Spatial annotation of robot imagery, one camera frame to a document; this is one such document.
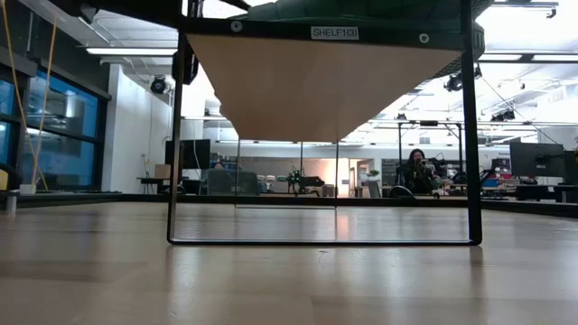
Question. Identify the round black ceiling camera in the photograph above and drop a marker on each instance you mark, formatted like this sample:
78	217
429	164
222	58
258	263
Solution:
158	85

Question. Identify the person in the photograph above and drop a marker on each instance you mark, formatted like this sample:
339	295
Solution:
417	173
219	165

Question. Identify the wooden shelf with black frame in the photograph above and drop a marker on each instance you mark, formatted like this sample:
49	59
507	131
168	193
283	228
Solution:
316	90

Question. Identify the background robot with green light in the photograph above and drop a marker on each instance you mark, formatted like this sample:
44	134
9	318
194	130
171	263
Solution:
304	180

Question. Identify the tiny background plant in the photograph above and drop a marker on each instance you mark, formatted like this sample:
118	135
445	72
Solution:
374	173

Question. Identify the brown cardboard box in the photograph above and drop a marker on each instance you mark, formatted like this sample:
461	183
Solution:
162	171

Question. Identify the black ceiling spotlight cluster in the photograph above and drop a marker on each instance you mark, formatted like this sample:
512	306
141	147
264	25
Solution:
454	82

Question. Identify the rounded black chair back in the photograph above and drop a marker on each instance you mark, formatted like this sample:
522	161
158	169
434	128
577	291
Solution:
401	192

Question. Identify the black metal gantry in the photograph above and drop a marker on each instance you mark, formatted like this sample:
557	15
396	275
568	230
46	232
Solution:
429	123

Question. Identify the white short post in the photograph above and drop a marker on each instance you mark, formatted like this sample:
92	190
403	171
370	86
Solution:
11	202

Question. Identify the black metal table frame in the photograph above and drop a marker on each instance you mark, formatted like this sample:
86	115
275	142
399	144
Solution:
68	197

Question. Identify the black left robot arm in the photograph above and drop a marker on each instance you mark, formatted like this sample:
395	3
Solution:
135	11

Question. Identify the black computer monitor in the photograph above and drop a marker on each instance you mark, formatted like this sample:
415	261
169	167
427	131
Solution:
537	158
572	167
198	153

